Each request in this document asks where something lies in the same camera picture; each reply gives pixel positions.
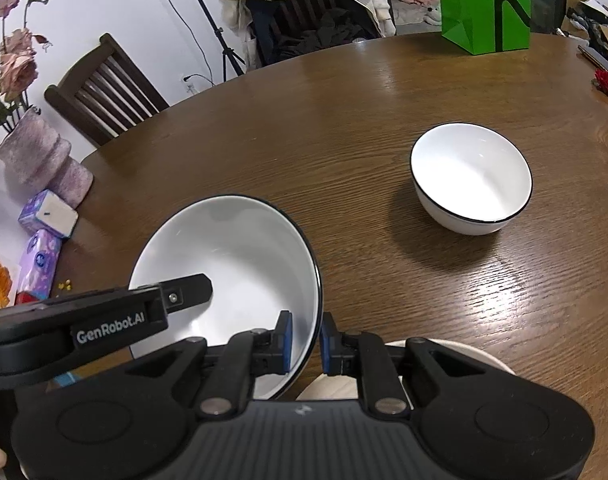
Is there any long brown stick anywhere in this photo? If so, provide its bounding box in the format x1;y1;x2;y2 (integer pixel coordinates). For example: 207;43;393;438
578;44;608;93

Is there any dried pink flower bouquet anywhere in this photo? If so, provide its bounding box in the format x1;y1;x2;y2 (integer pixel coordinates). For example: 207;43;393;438
0;0;67;128

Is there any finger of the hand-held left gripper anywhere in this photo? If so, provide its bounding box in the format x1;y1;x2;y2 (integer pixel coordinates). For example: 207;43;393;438
159;273;213;316

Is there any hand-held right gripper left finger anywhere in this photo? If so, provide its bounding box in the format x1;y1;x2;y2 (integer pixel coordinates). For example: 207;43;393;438
124;310;295;420

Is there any purple textured vase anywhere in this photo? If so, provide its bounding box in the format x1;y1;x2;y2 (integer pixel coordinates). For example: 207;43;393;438
0;106;94;209

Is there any black cloth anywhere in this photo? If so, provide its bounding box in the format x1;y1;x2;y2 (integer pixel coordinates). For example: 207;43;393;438
274;7;382;58

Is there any purple tissue pack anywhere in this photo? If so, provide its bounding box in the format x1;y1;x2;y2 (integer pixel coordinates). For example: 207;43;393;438
14;228;63;303
18;189;79;239

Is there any dark wooden slatted chair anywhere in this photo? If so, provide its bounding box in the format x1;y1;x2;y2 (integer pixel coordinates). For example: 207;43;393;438
44;32;171;148

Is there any large cream plate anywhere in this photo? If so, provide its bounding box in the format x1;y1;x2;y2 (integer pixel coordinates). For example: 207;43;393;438
296;337;516;402

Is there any black power cable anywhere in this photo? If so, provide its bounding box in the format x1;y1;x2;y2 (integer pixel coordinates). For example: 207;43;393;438
148;0;219;93

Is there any green paper bag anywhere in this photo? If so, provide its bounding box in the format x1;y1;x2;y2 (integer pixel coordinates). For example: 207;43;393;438
435;0;531;56

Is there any wooden chair with clothes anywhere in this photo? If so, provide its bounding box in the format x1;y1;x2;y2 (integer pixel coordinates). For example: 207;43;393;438
264;0;355;61

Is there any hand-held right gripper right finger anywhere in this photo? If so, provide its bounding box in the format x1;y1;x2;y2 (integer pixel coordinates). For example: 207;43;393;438
319;311;491;420

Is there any chair with draped clothes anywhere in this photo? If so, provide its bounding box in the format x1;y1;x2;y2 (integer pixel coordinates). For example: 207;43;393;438
220;0;397;70

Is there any black tripod stand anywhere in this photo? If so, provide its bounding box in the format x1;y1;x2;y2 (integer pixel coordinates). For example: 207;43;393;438
176;0;247;83

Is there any white bowl black rim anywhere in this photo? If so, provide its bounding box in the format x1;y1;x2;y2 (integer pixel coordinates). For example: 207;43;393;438
128;195;325;402
410;122;534;237

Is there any dark blue garment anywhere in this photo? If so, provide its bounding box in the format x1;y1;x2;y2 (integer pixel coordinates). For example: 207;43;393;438
246;0;285;68

